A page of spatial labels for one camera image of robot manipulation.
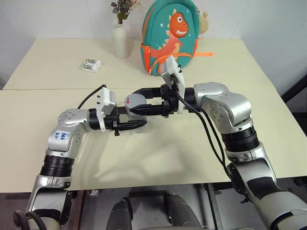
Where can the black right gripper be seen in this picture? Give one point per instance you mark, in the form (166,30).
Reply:
(170,103)

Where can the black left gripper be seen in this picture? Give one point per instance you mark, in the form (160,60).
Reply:
(112,123)

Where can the clear plastic jar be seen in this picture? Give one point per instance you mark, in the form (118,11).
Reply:
(133,118)

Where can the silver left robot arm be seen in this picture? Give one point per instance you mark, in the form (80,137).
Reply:
(69,117)

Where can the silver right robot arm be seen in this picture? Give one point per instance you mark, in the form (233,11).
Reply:
(227,100)

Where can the small white green box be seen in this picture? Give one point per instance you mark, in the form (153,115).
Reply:
(91,65)

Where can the white ceramic vase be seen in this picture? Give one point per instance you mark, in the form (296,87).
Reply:
(121,40)

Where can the white sticker blue handwriting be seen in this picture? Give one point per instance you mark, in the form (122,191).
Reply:
(60,136)

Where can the teal dinosaur backpack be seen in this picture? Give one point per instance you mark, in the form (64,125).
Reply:
(165,24)

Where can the dried flower sprig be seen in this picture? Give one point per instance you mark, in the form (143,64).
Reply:
(123,12)

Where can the beige plush toy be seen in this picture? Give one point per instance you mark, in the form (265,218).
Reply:
(204,24)

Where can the dark rounded shape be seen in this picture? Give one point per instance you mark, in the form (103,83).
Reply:
(122,215)
(182,213)

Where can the grey metal table leg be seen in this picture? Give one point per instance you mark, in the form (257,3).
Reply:
(211,203)

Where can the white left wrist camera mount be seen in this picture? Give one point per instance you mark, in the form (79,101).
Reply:
(106,98)

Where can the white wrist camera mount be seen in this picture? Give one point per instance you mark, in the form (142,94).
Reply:
(106,98)
(173,69)

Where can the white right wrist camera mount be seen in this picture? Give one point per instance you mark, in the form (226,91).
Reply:
(173,69)

